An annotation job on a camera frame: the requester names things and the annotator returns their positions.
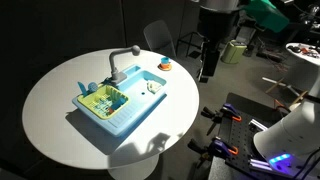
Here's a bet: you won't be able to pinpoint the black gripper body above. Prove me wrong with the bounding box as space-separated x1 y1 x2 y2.
199 8 240 51

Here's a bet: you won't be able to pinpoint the blue plastic cup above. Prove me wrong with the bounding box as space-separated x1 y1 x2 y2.
160 56 172 67

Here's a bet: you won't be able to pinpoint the orange plastic plate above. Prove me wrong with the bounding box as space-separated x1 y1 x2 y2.
157 62 173 72

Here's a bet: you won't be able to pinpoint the green bin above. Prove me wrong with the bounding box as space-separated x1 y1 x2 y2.
220 39 248 65

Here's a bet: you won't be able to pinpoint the purple orange spring clamp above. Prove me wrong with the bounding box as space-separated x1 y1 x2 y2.
187 136 240 165
201 102 243 136

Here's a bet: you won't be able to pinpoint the pale yellow toy item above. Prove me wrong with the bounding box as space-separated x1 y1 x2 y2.
146 79 164 95

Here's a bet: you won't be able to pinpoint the wooden sticks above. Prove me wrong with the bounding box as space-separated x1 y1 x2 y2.
261 76 310 109

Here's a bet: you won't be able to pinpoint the blue toy sink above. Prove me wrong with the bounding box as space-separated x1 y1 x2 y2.
71 64 168 138

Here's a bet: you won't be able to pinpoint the aluminium extrusion bar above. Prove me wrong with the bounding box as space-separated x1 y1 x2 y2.
248 118 270 133
248 157 279 173

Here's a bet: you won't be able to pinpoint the white round side table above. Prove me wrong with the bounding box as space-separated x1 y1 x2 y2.
285 41 320 91

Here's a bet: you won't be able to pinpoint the grey toy faucet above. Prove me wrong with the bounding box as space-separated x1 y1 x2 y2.
108 44 142 85

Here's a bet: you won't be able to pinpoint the blue toy dish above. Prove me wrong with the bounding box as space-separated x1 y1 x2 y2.
109 97 127 113

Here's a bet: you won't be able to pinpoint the yellow-green dish rack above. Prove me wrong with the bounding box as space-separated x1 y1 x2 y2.
76 84 130 120

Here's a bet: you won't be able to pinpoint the blue round toy brush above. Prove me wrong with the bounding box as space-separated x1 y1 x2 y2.
86 82 100 95

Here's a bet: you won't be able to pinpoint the blue toy utensil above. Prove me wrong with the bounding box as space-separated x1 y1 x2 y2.
77 81 89 98

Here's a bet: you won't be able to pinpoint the black metal stool frame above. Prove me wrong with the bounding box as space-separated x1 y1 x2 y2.
175 30 205 61

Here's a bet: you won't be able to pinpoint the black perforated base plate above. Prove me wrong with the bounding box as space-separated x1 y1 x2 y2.
208 92 320 180

